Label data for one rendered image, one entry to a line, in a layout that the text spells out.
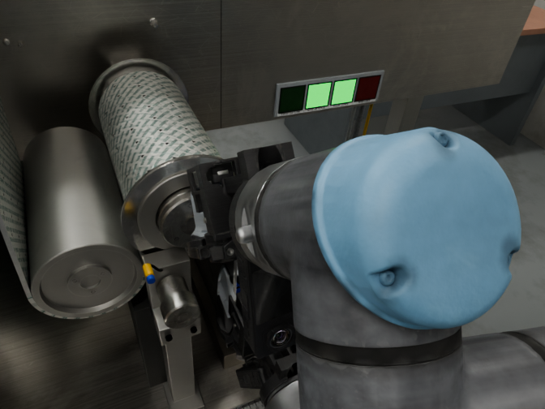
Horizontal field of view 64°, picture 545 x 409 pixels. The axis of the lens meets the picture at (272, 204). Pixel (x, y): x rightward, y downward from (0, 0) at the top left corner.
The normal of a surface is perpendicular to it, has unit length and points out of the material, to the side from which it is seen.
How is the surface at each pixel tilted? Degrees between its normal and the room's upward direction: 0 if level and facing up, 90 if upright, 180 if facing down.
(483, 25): 90
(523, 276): 0
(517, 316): 0
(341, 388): 62
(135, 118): 28
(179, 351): 90
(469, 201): 50
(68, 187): 3
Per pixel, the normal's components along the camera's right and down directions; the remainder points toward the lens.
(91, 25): 0.41, 0.62
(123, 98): -0.42, -0.53
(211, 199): 0.37, -0.02
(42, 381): 0.07, -0.76
